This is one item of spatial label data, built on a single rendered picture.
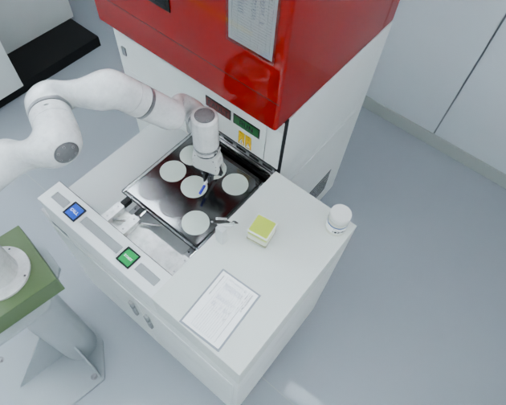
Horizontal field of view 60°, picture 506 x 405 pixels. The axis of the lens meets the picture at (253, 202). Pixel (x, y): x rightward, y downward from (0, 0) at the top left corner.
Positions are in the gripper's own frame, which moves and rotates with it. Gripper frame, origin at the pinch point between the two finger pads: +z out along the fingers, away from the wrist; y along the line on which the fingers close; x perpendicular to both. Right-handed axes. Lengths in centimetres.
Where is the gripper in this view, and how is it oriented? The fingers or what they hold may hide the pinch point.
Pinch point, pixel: (208, 176)
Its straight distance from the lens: 157.8
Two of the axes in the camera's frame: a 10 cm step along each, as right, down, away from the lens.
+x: -3.9, 7.7, -5.0
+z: -0.5, 5.3, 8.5
